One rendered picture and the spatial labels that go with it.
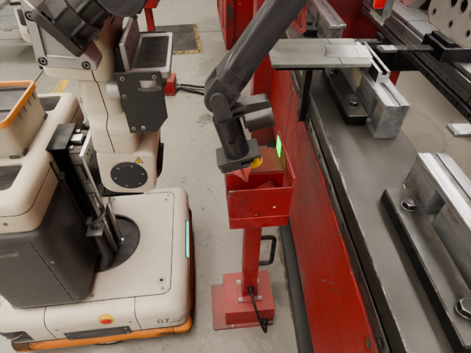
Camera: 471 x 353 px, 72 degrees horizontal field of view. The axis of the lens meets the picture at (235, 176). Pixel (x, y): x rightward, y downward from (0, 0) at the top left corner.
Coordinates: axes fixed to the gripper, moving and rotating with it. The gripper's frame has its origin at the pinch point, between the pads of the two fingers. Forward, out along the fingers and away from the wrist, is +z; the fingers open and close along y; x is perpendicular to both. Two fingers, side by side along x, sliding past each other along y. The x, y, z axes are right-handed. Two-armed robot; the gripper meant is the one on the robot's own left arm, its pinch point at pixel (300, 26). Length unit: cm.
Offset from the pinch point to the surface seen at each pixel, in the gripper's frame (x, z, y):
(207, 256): 80, 77, 0
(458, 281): -5, 23, -65
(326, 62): -2.4, 9.4, -7.2
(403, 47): -23.1, 20.7, 0.9
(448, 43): -32.7, 23.0, -3.3
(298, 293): 43, 93, -23
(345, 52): -8.1, 12.4, -1.4
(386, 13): -19.6, 6.5, -4.3
